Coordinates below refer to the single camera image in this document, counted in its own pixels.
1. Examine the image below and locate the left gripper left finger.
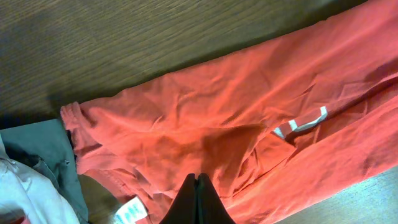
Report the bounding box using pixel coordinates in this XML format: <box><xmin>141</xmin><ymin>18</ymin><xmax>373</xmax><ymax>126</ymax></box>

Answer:
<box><xmin>160</xmin><ymin>174</ymin><xmax>197</xmax><ymax>224</ymax></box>

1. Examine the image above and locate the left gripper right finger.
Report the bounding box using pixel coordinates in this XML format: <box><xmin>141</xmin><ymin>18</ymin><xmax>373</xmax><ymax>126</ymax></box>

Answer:
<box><xmin>197</xmin><ymin>174</ymin><xmax>235</xmax><ymax>224</ymax></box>

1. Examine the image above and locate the folded beige garment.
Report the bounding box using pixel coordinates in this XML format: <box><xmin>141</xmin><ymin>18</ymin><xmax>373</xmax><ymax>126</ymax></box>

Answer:
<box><xmin>1</xmin><ymin>143</ymin><xmax>79</xmax><ymax>224</ymax></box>

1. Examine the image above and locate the red soccer t-shirt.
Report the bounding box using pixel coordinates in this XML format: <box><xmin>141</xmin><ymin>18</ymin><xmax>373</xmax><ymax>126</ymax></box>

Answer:
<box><xmin>60</xmin><ymin>0</ymin><xmax>397</xmax><ymax>223</ymax></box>

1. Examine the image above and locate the folded grey garment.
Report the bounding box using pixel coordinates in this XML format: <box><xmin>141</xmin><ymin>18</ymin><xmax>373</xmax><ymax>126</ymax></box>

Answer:
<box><xmin>1</xmin><ymin>119</ymin><xmax>89</xmax><ymax>223</ymax></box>

